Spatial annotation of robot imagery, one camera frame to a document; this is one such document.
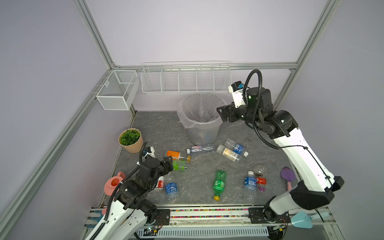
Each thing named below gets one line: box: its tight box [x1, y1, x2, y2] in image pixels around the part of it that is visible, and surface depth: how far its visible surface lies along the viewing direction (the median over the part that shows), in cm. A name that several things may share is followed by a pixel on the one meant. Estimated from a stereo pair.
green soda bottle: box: [213, 169, 227, 201], surface depth 82 cm
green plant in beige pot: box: [118, 128, 144, 154], surface depth 93 cm
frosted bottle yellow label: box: [216, 144, 239, 162], surface depth 93 cm
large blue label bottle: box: [195, 106, 211, 123], surface depth 104 cm
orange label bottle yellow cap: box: [166, 150, 192, 162], surface depth 93 cm
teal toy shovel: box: [290, 211, 330, 229], surface depth 74 cm
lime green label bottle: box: [172, 160, 189, 172], surface depth 88 cm
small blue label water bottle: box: [244, 170, 257, 203], surface depth 81 cm
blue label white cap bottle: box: [165, 180, 179, 201], surface depth 80 cm
